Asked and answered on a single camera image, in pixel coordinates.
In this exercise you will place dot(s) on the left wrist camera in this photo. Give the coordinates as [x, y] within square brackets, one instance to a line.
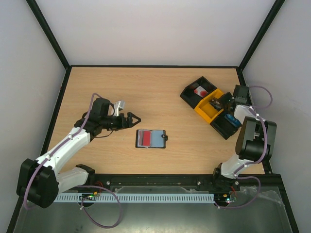
[117, 107]

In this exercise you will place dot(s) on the black card holder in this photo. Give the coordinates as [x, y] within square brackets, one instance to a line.
[158, 139]

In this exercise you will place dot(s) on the black front rail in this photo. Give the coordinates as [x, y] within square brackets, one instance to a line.
[197, 182]

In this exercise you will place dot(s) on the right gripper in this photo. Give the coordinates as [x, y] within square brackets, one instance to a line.
[222, 103]

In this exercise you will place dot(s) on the blue card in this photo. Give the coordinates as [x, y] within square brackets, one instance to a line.
[232, 120]

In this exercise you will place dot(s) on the black bin far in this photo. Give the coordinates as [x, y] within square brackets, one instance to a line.
[190, 97]

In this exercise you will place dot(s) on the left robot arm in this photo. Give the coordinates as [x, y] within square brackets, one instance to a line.
[41, 180]

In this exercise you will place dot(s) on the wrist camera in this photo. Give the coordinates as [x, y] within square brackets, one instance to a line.
[240, 95]
[117, 107]

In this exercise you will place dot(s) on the red dotted white card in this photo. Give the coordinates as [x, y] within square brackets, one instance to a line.
[144, 138]

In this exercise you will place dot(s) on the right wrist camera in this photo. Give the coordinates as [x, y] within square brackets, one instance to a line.
[240, 95]

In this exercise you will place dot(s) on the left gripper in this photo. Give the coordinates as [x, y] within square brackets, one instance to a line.
[128, 121]

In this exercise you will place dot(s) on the yellow bin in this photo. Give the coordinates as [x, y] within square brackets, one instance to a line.
[206, 110]

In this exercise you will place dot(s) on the white slotted cable duct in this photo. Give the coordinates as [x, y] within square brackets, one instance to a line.
[136, 198]

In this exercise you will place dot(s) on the black bin near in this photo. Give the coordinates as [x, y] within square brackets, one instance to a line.
[223, 127]

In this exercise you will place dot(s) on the black bin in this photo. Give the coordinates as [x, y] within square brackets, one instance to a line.
[223, 127]
[190, 97]

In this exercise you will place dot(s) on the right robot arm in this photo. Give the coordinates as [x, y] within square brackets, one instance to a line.
[255, 142]

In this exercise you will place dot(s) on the dark card in yellow bin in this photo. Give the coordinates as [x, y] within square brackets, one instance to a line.
[215, 104]

